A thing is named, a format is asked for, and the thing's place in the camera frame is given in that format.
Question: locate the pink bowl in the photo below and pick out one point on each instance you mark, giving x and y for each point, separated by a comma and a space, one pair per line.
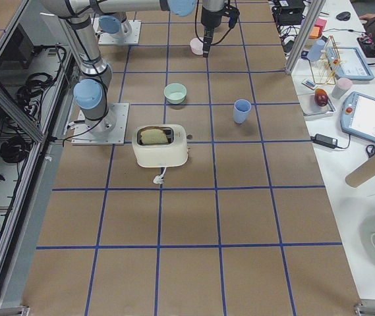
196, 46

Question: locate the green bowl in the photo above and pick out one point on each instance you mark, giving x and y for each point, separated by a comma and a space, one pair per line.
175, 93

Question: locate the blue cup standing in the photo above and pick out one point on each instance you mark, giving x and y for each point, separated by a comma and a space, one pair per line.
241, 110

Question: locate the bread slice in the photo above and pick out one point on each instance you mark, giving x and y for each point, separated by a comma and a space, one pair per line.
153, 136

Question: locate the blue cup on rack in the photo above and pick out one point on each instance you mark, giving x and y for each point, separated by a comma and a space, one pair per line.
315, 52

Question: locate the white toaster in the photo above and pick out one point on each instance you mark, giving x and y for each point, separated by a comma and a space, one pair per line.
172, 154

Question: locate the metal tray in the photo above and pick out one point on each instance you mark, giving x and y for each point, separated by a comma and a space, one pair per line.
311, 109

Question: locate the red apple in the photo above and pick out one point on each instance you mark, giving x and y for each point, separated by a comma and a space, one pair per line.
320, 97

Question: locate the teach pendant far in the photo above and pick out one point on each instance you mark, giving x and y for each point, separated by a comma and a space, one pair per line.
348, 62

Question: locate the teach pendant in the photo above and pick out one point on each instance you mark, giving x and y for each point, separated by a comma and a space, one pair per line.
358, 116
348, 62

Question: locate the pink cup on table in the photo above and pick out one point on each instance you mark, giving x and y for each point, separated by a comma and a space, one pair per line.
341, 87

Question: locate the black power adapter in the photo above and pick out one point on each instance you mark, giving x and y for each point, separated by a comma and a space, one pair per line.
325, 141

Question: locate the teach pendant near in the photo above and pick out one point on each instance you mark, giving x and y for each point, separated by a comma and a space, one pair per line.
358, 116

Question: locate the cardboard tube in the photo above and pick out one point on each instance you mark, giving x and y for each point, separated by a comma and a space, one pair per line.
361, 174

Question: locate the gold wire rack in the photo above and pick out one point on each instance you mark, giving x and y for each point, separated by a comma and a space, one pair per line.
324, 69

